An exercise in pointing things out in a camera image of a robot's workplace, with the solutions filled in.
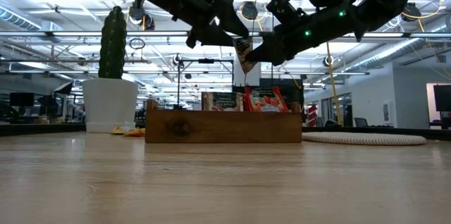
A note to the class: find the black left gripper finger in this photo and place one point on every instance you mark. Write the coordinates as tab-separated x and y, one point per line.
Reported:
211	37
229	12

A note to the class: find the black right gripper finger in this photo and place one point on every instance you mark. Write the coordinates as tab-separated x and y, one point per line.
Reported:
275	49

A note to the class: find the red tea packet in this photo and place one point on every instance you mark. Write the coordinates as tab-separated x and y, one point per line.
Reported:
266	101

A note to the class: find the wooden three-compartment tray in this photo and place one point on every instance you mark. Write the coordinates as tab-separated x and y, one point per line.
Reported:
225	127

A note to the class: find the yellow tea packet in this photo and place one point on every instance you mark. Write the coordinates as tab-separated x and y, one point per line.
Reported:
135	132

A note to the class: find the orange tea packet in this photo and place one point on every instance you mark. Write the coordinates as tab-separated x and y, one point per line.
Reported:
118	131

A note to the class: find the white building pillar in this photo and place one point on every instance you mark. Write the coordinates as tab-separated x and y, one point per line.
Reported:
255	79

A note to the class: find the red white striped object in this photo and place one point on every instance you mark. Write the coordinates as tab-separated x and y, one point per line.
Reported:
312	115

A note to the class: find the green cactus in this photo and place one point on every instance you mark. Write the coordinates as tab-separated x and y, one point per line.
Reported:
112	44

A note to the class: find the grey office chair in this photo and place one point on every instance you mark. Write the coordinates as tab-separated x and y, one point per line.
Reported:
361	122

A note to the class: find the round woven placemat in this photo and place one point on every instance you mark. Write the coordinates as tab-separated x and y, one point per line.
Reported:
363	138

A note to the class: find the white hexagonal plant pot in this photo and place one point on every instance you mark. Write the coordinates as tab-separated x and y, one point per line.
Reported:
111	104

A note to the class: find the black tilted monitor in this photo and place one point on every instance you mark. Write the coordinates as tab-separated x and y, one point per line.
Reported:
64	88

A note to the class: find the black desk monitor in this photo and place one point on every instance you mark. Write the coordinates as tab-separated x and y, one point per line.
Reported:
22	99

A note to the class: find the black metal stand frame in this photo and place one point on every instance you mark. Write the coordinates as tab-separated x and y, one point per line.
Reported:
206	61

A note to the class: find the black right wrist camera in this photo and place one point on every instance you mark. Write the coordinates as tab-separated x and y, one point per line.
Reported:
283	9

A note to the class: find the silver ventilation duct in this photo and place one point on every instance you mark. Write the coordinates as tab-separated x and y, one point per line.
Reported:
387	53

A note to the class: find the black wall monitor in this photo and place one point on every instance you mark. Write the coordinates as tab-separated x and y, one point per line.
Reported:
443	98

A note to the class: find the black aluminium table frame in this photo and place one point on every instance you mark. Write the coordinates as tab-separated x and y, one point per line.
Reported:
42	129

